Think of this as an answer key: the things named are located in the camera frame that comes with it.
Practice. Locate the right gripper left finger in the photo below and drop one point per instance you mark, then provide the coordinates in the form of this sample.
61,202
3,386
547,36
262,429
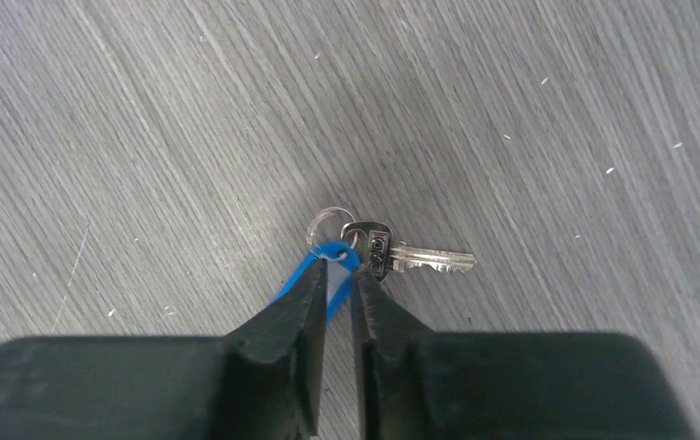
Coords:
261,381

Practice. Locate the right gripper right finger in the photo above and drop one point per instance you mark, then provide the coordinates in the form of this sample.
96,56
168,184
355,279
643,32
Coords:
417,383

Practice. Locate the blue tagged key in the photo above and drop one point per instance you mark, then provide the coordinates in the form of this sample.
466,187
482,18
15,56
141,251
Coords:
370,243

